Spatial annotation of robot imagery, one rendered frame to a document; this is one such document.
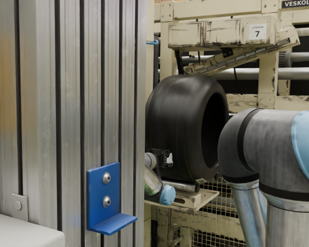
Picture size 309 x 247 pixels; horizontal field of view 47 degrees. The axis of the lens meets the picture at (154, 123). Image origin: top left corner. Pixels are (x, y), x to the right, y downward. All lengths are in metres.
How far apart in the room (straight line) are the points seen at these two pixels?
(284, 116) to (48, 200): 0.37
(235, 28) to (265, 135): 1.48
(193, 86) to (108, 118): 1.19
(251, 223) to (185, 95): 1.01
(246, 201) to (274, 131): 0.20
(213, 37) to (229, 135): 1.46
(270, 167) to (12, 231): 0.38
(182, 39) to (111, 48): 1.61
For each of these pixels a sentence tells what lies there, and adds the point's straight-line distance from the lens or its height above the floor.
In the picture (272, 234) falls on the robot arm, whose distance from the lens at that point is 0.63.
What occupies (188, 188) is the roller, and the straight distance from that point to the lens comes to 1.79.
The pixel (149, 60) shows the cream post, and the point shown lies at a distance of 2.02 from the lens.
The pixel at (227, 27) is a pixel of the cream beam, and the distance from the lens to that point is 2.05.
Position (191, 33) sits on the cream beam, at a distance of 2.12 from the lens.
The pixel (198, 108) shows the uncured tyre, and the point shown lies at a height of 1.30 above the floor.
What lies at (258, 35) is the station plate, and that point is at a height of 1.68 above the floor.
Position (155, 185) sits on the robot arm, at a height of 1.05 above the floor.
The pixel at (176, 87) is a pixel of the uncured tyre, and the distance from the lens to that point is 1.73.
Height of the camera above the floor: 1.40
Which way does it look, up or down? 6 degrees down
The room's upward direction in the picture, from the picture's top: 1 degrees clockwise
